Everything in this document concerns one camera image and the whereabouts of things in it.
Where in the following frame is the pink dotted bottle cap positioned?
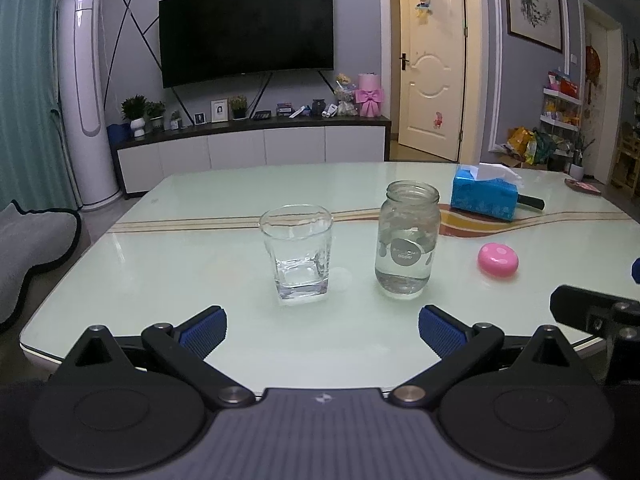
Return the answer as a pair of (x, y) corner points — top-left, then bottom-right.
(477, 242), (519, 281)

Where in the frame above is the red hanging door ornament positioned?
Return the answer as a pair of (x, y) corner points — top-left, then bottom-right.
(585, 45), (603, 98)

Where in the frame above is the clear glass tumbler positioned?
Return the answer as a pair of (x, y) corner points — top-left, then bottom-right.
(258, 204), (334, 306)

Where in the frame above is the cream panel door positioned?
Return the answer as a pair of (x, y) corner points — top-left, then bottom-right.
(397, 0), (468, 162)

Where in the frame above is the white tower air conditioner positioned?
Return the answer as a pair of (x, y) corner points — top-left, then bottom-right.
(56, 0), (121, 211)

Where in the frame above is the small dark potted plant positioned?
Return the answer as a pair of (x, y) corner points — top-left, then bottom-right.
(145, 101), (167, 133)

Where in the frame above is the white snack rack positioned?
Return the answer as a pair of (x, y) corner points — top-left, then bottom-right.
(540, 70), (585, 141)

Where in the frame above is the red flat dish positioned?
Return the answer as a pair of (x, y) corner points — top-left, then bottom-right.
(565, 177), (602, 195)

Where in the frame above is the grey cushion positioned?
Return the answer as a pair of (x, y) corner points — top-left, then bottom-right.
(0, 200), (83, 326)

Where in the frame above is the framed ink painting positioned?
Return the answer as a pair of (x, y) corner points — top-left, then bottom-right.
(502, 0), (564, 53)

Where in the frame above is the blue tissue box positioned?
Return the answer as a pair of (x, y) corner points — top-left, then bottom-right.
(450, 162), (523, 222)

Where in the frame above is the black curved television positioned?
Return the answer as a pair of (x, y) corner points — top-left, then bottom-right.
(158, 0), (335, 90)

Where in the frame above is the potted plant in white pot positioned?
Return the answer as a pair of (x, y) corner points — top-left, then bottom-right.
(121, 94), (147, 138)

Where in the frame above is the plush bear bouquet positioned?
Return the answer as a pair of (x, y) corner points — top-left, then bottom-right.
(334, 74), (358, 117)

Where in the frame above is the teal curtain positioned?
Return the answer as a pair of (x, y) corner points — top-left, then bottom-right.
(0, 0), (83, 213)

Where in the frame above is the pile of snack bags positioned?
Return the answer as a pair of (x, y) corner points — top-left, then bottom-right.
(502, 126), (571, 168)

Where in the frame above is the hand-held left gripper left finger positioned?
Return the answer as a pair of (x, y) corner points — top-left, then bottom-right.
(59, 305), (257, 408)

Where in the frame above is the white vase with stems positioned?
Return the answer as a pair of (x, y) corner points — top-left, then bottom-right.
(569, 130), (596, 181)

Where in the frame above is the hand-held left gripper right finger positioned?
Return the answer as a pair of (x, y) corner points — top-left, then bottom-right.
(389, 305), (585, 408)

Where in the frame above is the clear glass jar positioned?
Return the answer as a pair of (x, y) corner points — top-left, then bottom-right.
(374, 180), (442, 300)

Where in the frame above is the pink gift box with bow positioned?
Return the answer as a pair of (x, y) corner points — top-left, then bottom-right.
(354, 73), (386, 118)

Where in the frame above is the wooden chair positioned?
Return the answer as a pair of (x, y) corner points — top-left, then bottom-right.
(611, 122), (640, 191)

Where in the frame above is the white television cabinet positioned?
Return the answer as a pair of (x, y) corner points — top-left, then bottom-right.
(109, 115), (392, 194)

